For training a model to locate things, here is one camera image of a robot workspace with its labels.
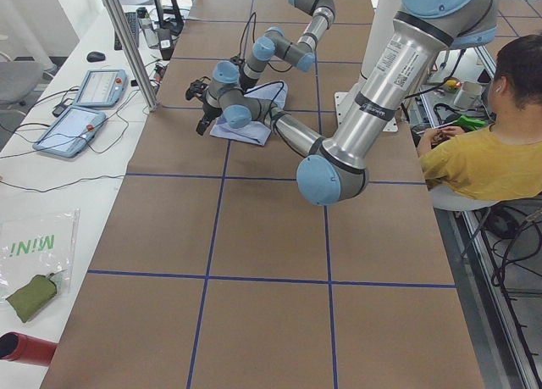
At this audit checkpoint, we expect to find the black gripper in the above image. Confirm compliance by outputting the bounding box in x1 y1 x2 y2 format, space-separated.
196 94 220 136

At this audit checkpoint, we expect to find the light blue striped shirt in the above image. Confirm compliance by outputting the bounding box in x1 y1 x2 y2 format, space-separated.
210 81 288 147

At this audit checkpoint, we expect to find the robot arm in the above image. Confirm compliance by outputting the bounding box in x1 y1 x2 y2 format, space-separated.
240 0 335 90
185 0 499 206

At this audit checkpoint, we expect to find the black power adapter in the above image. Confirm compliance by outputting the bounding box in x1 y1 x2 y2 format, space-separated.
157 28 174 60

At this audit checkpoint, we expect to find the far blue teach pendant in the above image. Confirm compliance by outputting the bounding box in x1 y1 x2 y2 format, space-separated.
73 69 127 108

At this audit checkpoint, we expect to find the blue teach pendant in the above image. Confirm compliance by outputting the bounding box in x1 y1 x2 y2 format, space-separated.
73 69 127 108
32 106 106 158

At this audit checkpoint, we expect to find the near blue teach pendant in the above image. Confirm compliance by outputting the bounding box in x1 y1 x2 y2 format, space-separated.
32 106 106 158

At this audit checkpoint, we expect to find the black keyboard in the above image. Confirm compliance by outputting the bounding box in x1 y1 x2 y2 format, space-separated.
113 11 140 51

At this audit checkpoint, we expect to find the black computer mouse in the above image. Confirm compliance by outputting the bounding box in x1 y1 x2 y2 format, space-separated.
86 51 106 63

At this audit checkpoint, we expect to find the grey office chair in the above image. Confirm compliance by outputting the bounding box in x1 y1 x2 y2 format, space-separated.
1 53 54 111

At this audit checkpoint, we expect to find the clear MINI plastic bag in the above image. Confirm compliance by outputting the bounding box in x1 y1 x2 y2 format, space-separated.
1 209 80 308

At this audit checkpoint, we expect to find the green folded cloth pouch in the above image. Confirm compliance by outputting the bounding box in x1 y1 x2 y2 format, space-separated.
6 274 58 323

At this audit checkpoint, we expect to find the red bottle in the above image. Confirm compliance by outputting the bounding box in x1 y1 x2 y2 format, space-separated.
1 331 57 366

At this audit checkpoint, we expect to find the person in yellow shirt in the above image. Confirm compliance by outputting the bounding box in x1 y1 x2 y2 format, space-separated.
417 34 541 202

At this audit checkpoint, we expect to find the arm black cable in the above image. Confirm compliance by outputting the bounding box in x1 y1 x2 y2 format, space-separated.
241 11 293 73
243 80 323 136

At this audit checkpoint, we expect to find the black pendant cable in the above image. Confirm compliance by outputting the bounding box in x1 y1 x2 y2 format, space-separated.
0 87 147 193

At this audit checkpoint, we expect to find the aluminium frame post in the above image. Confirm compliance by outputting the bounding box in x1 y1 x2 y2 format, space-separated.
102 0 158 112

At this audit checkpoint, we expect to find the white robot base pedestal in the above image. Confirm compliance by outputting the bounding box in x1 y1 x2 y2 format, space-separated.
335 0 401 125

